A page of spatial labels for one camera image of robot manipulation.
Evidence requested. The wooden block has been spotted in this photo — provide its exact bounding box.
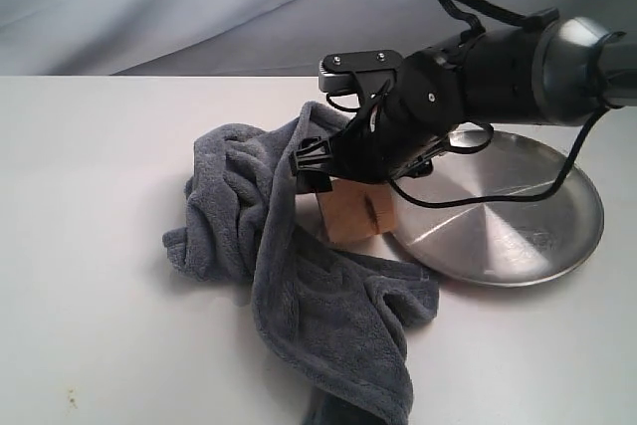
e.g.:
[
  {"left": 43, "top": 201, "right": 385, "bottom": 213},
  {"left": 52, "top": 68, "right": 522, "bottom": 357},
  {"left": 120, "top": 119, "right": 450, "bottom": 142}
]
[{"left": 317, "top": 179, "right": 397, "bottom": 245}]

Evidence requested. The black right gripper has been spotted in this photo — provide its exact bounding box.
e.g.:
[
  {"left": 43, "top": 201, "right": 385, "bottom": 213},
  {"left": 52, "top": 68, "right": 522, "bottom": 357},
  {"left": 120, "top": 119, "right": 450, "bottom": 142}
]
[{"left": 289, "top": 49, "right": 465, "bottom": 194}]

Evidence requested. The black cable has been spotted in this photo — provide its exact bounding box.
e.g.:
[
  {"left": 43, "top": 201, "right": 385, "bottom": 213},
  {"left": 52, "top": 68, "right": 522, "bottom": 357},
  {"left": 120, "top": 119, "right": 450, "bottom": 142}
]
[{"left": 325, "top": 0, "right": 628, "bottom": 208}]

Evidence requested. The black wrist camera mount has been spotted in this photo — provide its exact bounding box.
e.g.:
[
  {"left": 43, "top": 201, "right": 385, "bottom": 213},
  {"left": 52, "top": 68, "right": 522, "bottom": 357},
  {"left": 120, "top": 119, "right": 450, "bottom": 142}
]
[{"left": 318, "top": 50, "right": 403, "bottom": 100}]

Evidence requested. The white backdrop sheet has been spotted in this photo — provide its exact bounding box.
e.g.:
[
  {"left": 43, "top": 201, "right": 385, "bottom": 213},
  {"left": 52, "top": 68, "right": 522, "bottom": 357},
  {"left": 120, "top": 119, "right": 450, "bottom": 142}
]
[{"left": 1, "top": 0, "right": 636, "bottom": 76}]

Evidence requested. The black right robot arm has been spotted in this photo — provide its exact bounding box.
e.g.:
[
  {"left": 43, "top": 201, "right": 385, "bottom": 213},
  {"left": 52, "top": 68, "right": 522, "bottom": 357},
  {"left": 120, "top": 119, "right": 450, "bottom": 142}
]
[{"left": 290, "top": 17, "right": 636, "bottom": 193}]

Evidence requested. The grey fleece towel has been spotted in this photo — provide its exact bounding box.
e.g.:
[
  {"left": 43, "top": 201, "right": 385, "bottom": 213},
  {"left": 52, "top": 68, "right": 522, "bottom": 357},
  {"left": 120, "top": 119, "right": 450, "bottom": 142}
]
[{"left": 162, "top": 102, "right": 439, "bottom": 424}]

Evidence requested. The round steel plate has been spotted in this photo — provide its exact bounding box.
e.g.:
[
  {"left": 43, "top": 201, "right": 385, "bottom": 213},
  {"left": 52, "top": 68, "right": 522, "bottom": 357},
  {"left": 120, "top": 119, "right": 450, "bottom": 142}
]
[{"left": 393, "top": 131, "right": 604, "bottom": 287}]

